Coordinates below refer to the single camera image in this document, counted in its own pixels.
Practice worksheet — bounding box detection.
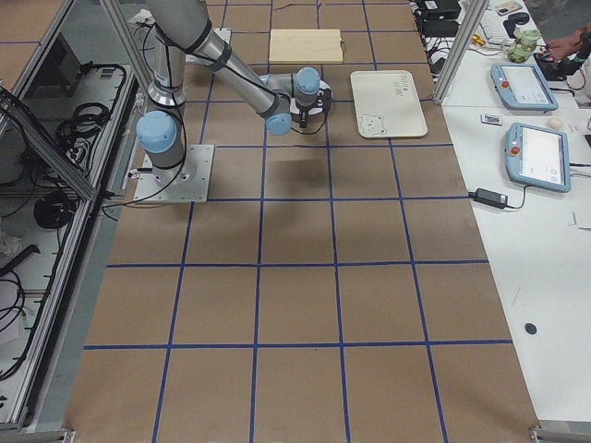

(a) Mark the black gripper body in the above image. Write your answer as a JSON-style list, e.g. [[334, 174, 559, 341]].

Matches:
[[295, 99, 332, 129]]

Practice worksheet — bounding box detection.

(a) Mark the white round plate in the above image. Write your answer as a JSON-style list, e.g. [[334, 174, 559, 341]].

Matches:
[[290, 79, 332, 121]]

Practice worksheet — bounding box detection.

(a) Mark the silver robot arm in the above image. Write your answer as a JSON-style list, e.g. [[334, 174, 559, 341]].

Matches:
[[137, 1, 332, 187]]

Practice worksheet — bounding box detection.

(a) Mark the cream tray with bear print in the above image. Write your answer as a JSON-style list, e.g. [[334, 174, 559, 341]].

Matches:
[[350, 70, 428, 138]]

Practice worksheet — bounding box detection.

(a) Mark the person hand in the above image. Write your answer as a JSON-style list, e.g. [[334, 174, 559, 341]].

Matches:
[[546, 24, 590, 61]]

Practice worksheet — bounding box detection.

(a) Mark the bamboo cutting board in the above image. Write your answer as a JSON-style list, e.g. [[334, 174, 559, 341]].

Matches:
[[269, 29, 344, 65]]

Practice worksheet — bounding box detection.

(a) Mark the gold metal cylinder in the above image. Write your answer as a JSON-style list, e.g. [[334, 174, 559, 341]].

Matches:
[[471, 34, 487, 47]]

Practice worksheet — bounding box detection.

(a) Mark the small printed card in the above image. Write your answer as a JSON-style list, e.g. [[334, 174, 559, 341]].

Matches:
[[480, 114, 503, 126]]

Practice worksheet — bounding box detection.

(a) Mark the white keyboard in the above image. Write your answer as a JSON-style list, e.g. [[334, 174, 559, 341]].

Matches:
[[480, 11, 508, 45]]

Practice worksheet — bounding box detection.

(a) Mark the blue teach pendant far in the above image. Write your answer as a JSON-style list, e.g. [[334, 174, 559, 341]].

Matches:
[[489, 64, 559, 112]]

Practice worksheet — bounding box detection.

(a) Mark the blue teach pendant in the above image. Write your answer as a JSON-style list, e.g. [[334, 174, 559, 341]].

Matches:
[[504, 123, 572, 193], [489, 64, 559, 112]]

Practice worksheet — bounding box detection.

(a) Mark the black power adapter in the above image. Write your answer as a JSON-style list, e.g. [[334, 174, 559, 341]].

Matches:
[[468, 187, 508, 210]]

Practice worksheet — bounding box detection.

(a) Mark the blue teach pendant near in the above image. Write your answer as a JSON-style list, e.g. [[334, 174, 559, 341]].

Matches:
[[504, 123, 572, 193]]

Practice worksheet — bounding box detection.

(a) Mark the small beige ball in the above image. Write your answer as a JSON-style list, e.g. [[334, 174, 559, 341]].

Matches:
[[547, 117, 563, 130]]

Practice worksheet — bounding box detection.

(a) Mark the black round cap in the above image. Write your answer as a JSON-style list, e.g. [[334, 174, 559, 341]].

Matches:
[[525, 322, 537, 335]]

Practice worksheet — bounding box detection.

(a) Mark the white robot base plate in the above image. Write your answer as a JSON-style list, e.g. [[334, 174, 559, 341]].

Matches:
[[186, 28, 232, 65], [133, 144, 215, 204]]

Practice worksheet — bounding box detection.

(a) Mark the aluminium frame post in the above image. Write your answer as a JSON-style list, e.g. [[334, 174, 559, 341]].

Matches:
[[433, 0, 489, 104]]

